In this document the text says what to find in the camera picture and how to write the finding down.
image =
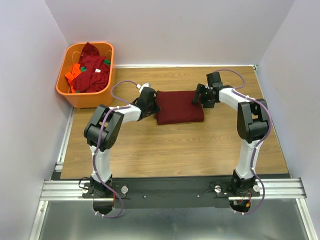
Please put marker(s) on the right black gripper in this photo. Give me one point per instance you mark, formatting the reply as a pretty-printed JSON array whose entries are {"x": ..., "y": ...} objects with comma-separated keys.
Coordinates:
[{"x": 200, "y": 89}]

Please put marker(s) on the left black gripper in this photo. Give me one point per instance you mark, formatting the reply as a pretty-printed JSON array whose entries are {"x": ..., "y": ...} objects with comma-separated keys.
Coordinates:
[{"x": 156, "y": 108}]

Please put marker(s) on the maroon t shirt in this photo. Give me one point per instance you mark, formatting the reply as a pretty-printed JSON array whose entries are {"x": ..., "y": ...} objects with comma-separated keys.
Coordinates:
[{"x": 177, "y": 107}]

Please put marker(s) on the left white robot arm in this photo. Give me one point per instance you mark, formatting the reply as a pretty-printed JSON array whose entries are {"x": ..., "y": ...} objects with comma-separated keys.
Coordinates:
[{"x": 102, "y": 132}]

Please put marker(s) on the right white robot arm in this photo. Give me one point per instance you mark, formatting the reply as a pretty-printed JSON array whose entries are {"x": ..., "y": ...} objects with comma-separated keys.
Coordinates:
[{"x": 253, "y": 125}]

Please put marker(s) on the dark red shirt in bin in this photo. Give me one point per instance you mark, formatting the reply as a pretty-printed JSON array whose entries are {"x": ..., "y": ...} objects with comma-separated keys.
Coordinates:
[{"x": 96, "y": 76}]

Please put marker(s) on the orange plastic bin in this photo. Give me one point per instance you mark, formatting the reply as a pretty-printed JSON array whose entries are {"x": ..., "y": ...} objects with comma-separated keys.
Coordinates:
[{"x": 86, "y": 100}]

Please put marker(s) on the green shirt in bin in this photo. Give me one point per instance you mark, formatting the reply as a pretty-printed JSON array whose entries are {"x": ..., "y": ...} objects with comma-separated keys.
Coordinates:
[{"x": 107, "y": 62}]

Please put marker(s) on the orange shirt in bin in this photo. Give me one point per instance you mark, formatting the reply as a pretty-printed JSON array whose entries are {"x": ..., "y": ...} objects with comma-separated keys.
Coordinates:
[{"x": 71, "y": 76}]

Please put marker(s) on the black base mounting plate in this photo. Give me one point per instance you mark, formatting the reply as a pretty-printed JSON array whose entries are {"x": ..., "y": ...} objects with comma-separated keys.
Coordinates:
[{"x": 166, "y": 192}]

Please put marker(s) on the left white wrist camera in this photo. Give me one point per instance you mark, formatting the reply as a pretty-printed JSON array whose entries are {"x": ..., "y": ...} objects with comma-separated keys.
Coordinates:
[{"x": 141, "y": 87}]

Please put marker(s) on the aluminium extrusion rail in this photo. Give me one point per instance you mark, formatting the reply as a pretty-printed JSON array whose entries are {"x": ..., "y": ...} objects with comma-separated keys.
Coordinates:
[{"x": 68, "y": 190}]

